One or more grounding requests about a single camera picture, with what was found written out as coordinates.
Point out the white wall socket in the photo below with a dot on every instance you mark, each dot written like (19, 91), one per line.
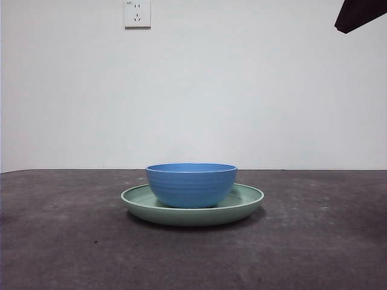
(138, 18)

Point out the green round plate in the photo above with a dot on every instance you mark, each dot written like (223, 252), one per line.
(193, 216)

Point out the blue ribbed bowl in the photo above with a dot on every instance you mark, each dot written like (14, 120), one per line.
(190, 190)

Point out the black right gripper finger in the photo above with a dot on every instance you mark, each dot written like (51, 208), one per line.
(359, 13)

